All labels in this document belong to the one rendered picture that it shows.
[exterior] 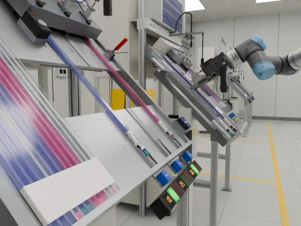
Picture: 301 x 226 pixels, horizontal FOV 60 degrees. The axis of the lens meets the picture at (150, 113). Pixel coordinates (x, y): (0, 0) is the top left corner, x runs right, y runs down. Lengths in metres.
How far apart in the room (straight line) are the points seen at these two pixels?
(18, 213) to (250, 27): 8.31
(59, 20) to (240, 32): 7.78
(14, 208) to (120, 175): 0.24
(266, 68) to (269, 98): 7.20
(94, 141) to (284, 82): 7.90
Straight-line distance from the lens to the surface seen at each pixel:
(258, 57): 1.14
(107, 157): 0.56
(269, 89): 8.30
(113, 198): 0.46
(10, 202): 0.38
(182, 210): 1.06
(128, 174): 0.57
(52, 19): 0.88
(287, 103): 8.34
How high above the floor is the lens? 0.92
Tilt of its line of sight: 5 degrees down
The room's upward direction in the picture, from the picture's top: straight up
